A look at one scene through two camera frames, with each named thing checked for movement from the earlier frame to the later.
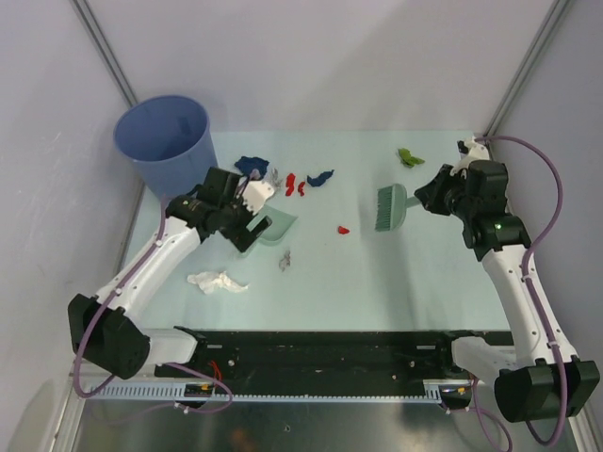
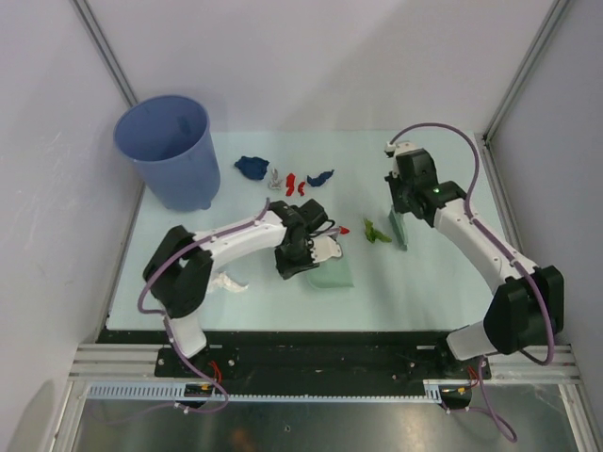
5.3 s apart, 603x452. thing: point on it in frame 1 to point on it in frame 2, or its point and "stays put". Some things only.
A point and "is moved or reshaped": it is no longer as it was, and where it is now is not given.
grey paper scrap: (275, 179) stays put
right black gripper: (430, 195) to (394, 182)
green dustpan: (281, 222) is moved or reshaped
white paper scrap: (211, 281) stays put
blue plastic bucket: (170, 139) stays put
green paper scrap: (408, 159) is moved or reshaped
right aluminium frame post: (540, 41) stays put
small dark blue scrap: (320, 179) stays put
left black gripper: (239, 235) to (286, 268)
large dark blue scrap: (246, 165) stays put
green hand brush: (392, 202) to (399, 228)
